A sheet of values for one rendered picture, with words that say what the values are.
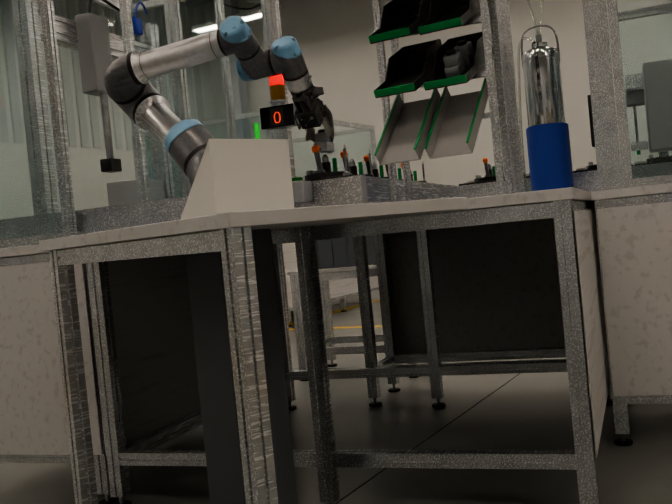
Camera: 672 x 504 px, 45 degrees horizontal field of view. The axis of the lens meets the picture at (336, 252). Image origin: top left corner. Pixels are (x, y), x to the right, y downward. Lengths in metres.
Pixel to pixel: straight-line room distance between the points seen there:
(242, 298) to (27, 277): 1.40
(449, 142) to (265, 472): 1.17
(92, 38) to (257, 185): 1.47
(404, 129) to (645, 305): 1.00
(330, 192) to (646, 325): 1.17
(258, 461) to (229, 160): 0.74
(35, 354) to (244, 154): 1.18
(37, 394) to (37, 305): 0.29
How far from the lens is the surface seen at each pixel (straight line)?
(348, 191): 2.35
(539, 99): 3.18
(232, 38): 2.32
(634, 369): 2.92
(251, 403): 1.60
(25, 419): 2.96
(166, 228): 1.74
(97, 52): 3.36
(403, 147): 2.44
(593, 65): 3.53
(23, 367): 2.93
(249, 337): 1.59
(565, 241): 2.17
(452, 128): 2.45
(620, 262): 2.88
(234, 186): 2.00
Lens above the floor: 0.80
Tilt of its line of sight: 1 degrees down
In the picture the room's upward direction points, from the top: 6 degrees counter-clockwise
